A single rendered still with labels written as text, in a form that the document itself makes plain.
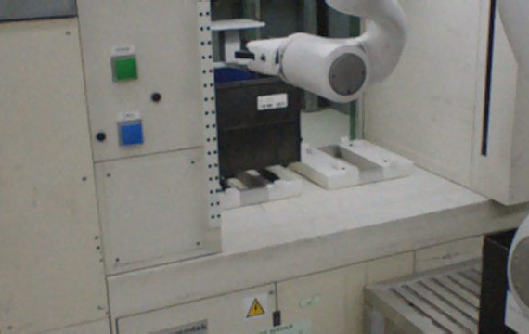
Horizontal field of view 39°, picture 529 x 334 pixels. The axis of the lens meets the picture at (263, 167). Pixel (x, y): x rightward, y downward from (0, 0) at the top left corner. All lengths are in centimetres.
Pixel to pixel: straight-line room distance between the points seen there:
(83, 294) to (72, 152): 23
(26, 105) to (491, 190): 89
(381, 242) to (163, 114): 49
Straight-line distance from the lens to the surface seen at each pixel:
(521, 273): 62
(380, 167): 159
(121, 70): 111
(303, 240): 131
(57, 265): 118
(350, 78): 106
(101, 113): 113
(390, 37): 109
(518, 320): 116
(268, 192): 148
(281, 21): 219
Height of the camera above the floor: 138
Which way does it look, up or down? 18 degrees down
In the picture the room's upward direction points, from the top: 2 degrees counter-clockwise
